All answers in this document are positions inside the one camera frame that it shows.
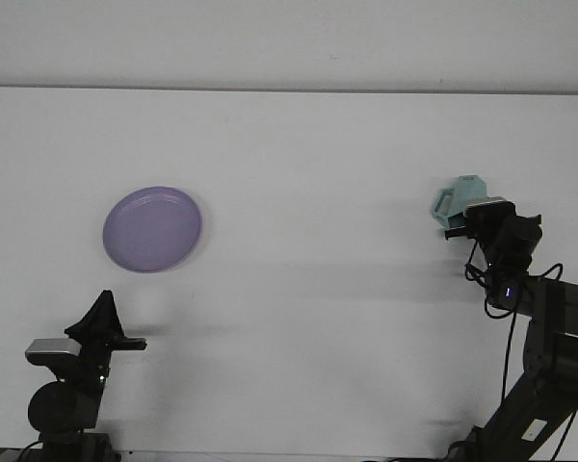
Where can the pale blue faceted cup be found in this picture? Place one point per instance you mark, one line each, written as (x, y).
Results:
(460, 195)

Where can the purple round plate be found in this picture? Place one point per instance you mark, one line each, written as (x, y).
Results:
(151, 230)

